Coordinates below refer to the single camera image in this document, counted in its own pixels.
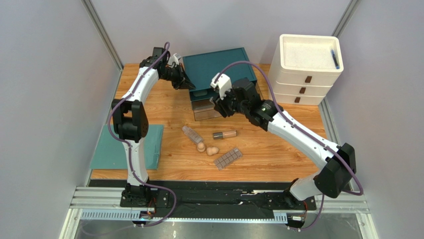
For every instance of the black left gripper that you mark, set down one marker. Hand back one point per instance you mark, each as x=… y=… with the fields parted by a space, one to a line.
x=183 y=81

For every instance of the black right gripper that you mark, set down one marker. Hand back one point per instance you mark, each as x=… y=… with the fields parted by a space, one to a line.
x=222 y=105

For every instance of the teal drawer cabinet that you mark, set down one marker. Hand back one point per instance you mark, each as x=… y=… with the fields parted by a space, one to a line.
x=201 y=69

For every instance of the liquid foundation bottle dark cap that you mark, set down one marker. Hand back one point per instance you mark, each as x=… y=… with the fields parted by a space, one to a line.
x=224 y=134

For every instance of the clear plastic bottle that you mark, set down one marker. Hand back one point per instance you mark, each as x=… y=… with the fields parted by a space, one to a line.
x=192 y=135

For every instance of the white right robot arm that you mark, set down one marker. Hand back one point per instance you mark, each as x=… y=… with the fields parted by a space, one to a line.
x=335 y=163

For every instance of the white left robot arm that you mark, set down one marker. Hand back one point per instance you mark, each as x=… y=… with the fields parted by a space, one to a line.
x=130 y=123

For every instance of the gourd-shaped beige makeup sponge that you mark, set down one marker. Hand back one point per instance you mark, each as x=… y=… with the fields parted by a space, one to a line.
x=212 y=150

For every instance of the round beige makeup sponge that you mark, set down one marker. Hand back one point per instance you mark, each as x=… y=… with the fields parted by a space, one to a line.
x=201 y=147

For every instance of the white three-drawer organizer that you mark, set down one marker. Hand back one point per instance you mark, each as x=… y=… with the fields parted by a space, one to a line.
x=302 y=70

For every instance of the eyeshadow palette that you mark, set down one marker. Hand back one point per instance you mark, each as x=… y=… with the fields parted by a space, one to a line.
x=228 y=158

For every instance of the blue pen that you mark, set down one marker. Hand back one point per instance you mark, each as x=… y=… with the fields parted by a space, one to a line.
x=335 y=60

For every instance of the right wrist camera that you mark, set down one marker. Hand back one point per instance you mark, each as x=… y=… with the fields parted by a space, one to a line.
x=221 y=83

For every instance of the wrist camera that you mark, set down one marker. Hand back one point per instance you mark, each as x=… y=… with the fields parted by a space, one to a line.
x=221 y=83
x=173 y=60

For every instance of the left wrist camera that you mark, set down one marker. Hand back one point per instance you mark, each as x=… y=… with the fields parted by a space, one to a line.
x=173 y=60

